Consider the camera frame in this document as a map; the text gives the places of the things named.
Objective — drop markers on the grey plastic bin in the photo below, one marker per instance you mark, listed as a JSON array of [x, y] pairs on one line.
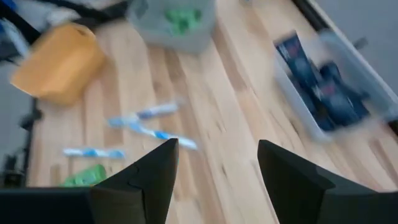
[[155, 34]]

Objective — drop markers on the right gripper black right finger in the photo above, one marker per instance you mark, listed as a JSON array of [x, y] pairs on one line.
[[289, 186]]

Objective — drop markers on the blue toothbrush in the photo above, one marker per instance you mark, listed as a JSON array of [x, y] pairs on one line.
[[155, 110], [93, 152], [155, 133]]

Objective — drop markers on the yellow plastic bin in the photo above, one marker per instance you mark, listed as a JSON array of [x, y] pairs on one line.
[[59, 65]]

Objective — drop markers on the clear plastic container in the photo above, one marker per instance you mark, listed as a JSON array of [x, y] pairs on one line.
[[292, 93]]

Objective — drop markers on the dark blue toothpaste tube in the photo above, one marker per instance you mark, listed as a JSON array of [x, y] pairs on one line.
[[320, 116], [339, 96], [293, 56]]

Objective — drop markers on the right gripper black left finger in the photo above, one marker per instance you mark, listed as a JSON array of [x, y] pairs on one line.
[[146, 186]]

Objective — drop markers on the green travel bottle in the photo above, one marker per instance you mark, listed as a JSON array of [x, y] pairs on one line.
[[87, 176], [175, 17], [192, 15]]

